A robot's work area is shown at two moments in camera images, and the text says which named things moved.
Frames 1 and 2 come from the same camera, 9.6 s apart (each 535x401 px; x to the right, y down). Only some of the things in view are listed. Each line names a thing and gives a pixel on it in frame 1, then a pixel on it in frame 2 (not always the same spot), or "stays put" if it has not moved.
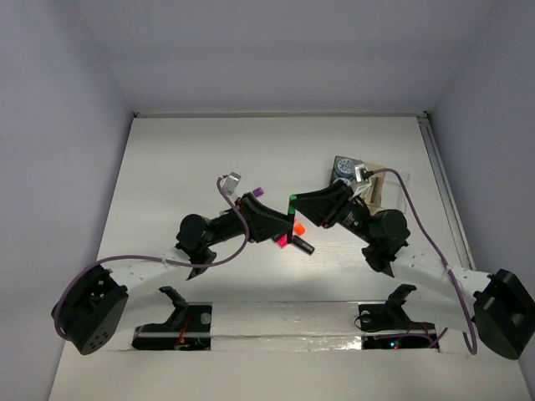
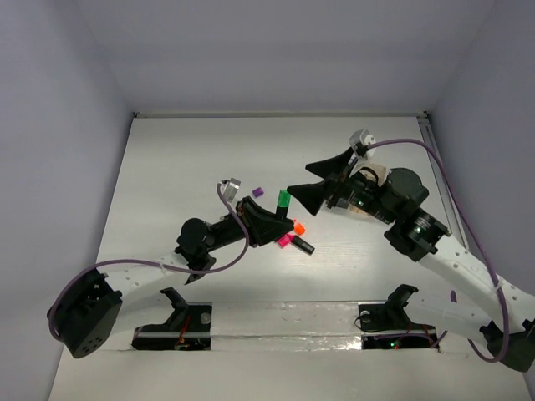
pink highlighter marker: [303, 245] stays put
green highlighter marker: [291, 208] -> [283, 204]
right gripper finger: [318, 214] -> [333, 168]
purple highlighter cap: [258, 191] stays put
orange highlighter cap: [299, 228] stays put
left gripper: [249, 218] stays put
